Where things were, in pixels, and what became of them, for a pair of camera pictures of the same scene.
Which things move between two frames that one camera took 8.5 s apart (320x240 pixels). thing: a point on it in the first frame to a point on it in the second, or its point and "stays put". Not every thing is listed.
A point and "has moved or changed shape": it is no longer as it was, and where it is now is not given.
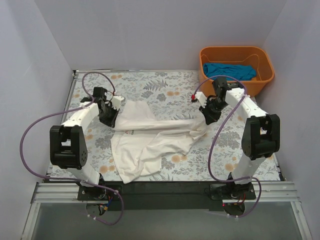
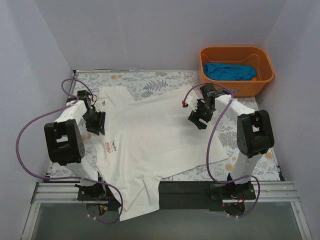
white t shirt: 140,141 has moved or changed shape
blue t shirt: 240,72 stays put
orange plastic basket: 255,56 stays put
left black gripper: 110,116 to 97,122
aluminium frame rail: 277,192 stays put
